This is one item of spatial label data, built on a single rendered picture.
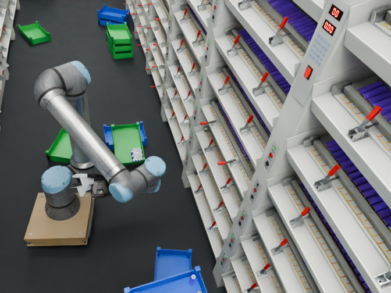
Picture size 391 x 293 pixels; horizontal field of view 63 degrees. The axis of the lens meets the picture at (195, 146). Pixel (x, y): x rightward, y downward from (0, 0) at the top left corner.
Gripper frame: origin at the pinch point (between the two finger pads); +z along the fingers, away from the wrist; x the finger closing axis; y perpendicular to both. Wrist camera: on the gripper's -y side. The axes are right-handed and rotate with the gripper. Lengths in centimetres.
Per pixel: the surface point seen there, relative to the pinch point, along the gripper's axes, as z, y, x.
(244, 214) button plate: -66, 23, -20
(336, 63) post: -55, -1, -90
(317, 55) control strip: -52, -4, -88
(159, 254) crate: -52, 30, 54
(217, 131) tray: -68, -21, -9
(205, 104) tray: -68, -40, -1
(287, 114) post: -57, 2, -68
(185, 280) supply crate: -43, 45, -3
